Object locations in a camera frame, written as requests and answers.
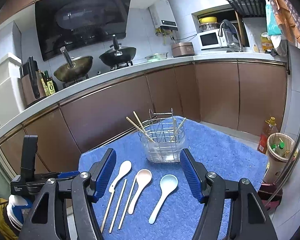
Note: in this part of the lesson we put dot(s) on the chrome kitchen faucet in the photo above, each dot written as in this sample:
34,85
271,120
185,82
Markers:
228,31

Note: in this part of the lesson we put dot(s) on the patterned orange hanging cloth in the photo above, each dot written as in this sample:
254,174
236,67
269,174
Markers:
288,20

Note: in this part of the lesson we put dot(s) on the chopstick in holder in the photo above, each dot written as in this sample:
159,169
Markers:
180,125
174,130
140,123
140,130

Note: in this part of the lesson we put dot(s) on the cooking oil bottle orange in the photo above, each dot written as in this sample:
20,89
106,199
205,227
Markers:
269,128

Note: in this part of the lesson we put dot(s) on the chopstick in holder far right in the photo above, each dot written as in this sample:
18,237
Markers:
180,125

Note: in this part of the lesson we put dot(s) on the black wok with lid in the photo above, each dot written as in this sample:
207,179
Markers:
118,56

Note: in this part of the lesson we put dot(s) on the light blue ceramic spoon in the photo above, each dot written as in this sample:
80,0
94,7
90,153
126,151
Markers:
168,184

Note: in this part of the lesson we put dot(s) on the black range hood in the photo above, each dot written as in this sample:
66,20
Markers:
77,23

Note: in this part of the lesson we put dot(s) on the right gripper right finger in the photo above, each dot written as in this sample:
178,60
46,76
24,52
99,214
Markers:
195,174

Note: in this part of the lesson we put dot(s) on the clear plastic utensil holder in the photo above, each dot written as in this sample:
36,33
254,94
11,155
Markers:
180,143

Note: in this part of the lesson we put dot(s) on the brown rice cooker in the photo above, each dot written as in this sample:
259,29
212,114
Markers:
182,49

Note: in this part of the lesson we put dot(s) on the yellow bowl on shelf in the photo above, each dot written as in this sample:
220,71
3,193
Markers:
206,20

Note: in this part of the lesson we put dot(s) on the blue white gloved left hand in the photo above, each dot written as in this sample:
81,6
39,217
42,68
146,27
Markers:
17,209

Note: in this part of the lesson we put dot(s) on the white ceramic spoon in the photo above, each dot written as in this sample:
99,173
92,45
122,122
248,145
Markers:
124,169

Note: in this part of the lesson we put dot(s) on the white microwave oven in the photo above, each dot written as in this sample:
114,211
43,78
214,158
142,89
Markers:
211,40

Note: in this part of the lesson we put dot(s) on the olive oil bottle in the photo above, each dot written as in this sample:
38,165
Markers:
48,83

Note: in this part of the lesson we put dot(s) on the beige trash bin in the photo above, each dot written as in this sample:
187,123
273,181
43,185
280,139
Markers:
279,150

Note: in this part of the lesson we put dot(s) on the pink ceramic spoon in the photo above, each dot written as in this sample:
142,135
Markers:
143,178

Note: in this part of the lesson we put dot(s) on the blue terry towel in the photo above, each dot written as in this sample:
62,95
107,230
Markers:
180,213

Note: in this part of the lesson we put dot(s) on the chopstick in holder left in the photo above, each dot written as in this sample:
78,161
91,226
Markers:
140,130

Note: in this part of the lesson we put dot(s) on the teal plastic bag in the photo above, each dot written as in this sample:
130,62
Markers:
272,27

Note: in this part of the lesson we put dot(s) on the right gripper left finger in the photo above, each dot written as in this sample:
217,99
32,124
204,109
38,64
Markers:
100,175

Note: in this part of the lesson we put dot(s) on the knife block with knives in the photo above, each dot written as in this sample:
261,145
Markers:
31,82

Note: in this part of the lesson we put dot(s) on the mustard yellow sleeve forearm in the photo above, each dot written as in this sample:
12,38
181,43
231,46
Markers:
7,231

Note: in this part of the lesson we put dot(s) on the bronze wok with handle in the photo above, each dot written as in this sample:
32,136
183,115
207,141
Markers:
74,68

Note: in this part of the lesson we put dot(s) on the white water heater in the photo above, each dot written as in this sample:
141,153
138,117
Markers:
162,15

